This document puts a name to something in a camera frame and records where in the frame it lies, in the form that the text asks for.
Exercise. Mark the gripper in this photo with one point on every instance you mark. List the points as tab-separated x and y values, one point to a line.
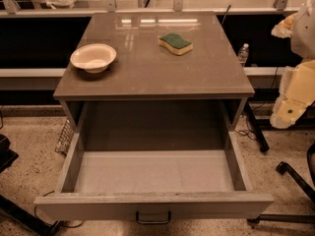
303	33

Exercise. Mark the grey top drawer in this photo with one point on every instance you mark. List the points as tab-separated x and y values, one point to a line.
153	157

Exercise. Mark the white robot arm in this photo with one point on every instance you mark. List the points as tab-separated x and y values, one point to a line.
302	41

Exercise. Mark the grey drawer cabinet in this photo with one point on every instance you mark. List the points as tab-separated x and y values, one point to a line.
145	71

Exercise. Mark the clear plastic water bottle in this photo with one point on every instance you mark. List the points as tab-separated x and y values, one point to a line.
243	54

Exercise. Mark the black antenna rod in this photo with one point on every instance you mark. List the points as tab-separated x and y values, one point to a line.
225	14

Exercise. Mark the green and yellow sponge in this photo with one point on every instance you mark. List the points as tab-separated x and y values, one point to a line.
175	44

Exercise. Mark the black table leg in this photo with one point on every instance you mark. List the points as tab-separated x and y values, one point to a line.
264	147

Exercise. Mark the white shallow bowl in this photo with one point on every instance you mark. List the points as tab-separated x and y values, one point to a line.
93	58

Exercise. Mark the black stand left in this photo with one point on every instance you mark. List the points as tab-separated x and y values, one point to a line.
16	199

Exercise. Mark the black metal drawer handle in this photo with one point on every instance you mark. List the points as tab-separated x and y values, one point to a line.
153	219

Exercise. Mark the wire mesh basket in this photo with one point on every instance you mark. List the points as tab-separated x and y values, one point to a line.
65	138

